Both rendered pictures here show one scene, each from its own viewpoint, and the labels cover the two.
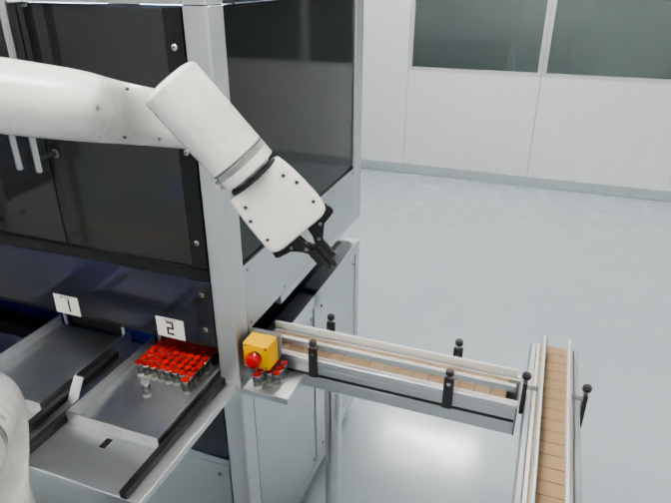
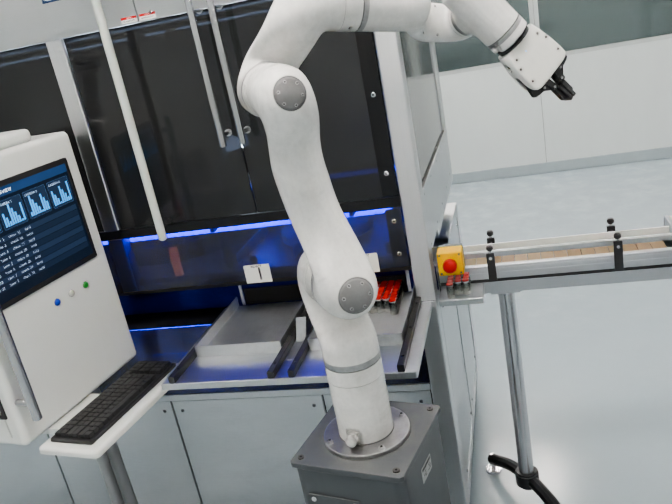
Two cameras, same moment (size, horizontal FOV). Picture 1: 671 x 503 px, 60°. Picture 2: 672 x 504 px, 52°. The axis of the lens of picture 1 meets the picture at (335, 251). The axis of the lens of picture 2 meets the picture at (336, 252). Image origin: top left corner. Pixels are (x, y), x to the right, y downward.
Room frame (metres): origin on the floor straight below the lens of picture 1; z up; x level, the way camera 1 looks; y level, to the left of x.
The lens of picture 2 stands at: (-0.61, 0.63, 1.72)
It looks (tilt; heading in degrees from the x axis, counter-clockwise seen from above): 19 degrees down; 356
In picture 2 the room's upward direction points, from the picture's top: 11 degrees counter-clockwise
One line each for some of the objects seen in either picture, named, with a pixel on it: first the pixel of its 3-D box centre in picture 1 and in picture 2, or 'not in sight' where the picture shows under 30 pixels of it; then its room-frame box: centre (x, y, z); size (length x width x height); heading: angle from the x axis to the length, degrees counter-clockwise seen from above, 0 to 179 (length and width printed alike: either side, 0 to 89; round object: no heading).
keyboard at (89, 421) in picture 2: not in sight; (117, 397); (1.19, 1.21, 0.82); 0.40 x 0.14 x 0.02; 152
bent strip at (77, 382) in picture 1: (61, 402); (296, 337); (1.12, 0.67, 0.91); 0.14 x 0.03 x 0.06; 160
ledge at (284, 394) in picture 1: (277, 380); (462, 292); (1.25, 0.16, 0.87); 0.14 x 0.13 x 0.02; 160
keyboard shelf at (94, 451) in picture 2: not in sight; (109, 405); (1.21, 1.24, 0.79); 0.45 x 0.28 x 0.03; 152
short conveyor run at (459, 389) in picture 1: (384, 364); (552, 256); (1.25, -0.13, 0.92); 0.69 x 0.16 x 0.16; 70
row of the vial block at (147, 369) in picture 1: (165, 374); (368, 305); (1.24, 0.45, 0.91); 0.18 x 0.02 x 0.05; 70
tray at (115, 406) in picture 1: (156, 386); (366, 314); (1.20, 0.46, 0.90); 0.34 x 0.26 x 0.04; 160
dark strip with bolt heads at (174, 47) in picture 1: (191, 196); (379, 132); (1.25, 0.33, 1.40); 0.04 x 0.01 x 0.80; 70
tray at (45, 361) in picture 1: (52, 358); (257, 322); (1.31, 0.78, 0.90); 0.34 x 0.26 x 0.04; 160
